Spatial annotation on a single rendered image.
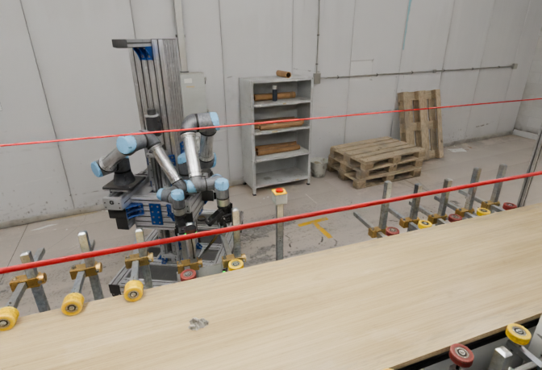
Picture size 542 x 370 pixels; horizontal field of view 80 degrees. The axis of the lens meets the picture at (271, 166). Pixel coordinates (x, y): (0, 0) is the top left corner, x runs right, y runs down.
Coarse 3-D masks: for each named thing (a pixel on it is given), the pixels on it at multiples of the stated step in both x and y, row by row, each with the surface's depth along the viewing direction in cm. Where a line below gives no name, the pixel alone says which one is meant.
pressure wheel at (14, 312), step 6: (6, 306) 137; (0, 312) 134; (6, 312) 134; (12, 312) 136; (18, 312) 138; (0, 318) 132; (6, 318) 133; (12, 318) 134; (0, 324) 133; (6, 324) 134; (12, 324) 135; (0, 330) 134; (6, 330) 135
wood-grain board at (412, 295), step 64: (320, 256) 179; (384, 256) 179; (448, 256) 178; (512, 256) 178; (64, 320) 140; (128, 320) 139; (256, 320) 139; (320, 320) 139; (384, 320) 138; (448, 320) 138; (512, 320) 138
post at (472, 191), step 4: (476, 168) 228; (480, 168) 228; (476, 172) 229; (480, 172) 229; (472, 176) 232; (476, 176) 229; (472, 180) 233; (476, 180) 230; (472, 188) 233; (476, 188) 233; (468, 192) 237; (472, 192) 234; (468, 196) 237; (472, 196) 235; (468, 200) 238; (472, 200) 237; (468, 204) 238; (472, 204) 238; (468, 208) 239
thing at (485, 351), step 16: (496, 336) 139; (448, 352) 132; (480, 352) 139; (512, 352) 149; (400, 368) 123; (416, 368) 127; (432, 368) 131; (448, 368) 135; (464, 368) 139; (480, 368) 144
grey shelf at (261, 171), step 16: (240, 80) 424; (256, 80) 401; (272, 80) 404; (288, 80) 413; (304, 80) 422; (240, 96) 434; (304, 96) 456; (240, 112) 445; (256, 112) 457; (272, 112) 466; (288, 112) 477; (304, 112) 463; (288, 128) 438; (304, 128) 447; (256, 144) 474; (304, 144) 478; (256, 160) 433; (272, 160) 493; (288, 160) 505; (304, 160) 485; (256, 176) 480; (272, 176) 480; (288, 176) 479; (304, 176) 479
